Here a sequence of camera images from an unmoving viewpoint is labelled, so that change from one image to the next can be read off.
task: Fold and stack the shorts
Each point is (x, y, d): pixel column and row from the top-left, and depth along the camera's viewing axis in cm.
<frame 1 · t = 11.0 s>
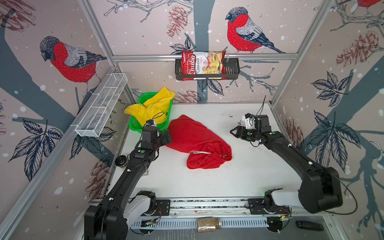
left hand: (163, 133, 81), fingers open
right hand: (231, 134, 85), fingers open
red shorts: (207, 149, 92), point 4 cm above the table
yellow shorts: (154, 109, 106), point 10 cm above the table
green plastic basket: (136, 120, 106), point 6 cm above the table

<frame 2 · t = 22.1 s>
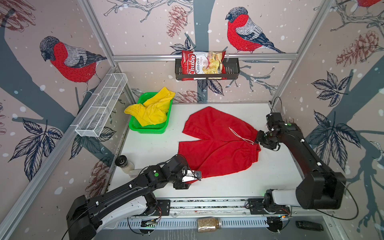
left hand: (189, 174, 75), fingers open
right hand: (256, 143, 83), fingers open
red shorts: (223, 145, 95), point 3 cm above the table
the other named things where they were.

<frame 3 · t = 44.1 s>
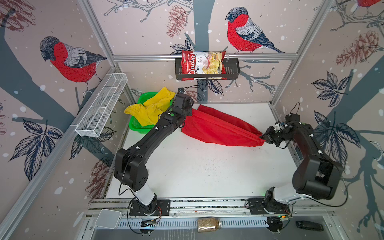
left hand: (184, 103, 82), fingers closed
right hand: (259, 138, 84), fingers closed
red shorts: (207, 124, 89), point 17 cm above the table
the other named things where they were.

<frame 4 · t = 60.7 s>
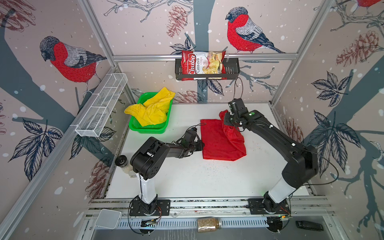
left hand: (204, 144, 94), fingers closed
right hand: (223, 121, 86), fingers closed
red shorts: (222, 142, 97), point 3 cm above the table
black-capped white bottle: (119, 163, 78), point 13 cm above the table
the other named things where they were.

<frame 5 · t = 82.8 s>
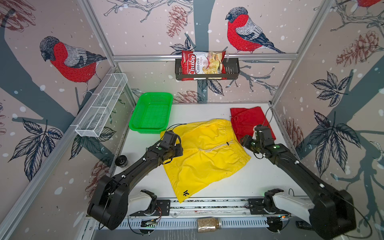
left hand: (180, 149, 85), fingers open
right hand: (240, 142, 84), fingers open
red shorts: (244, 120, 107), point 4 cm above the table
yellow shorts: (211, 151, 95), on the table
the other named things where they were.

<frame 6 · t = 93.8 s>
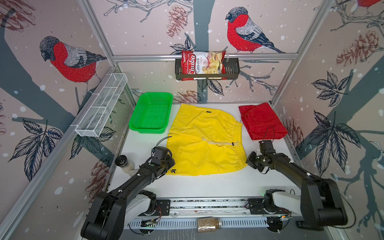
left hand: (173, 161, 87), fingers open
right hand: (245, 163, 88), fingers closed
red shorts: (262, 122, 108), point 3 cm above the table
yellow shorts: (203, 139, 99), point 2 cm above the table
the other named things where they were.

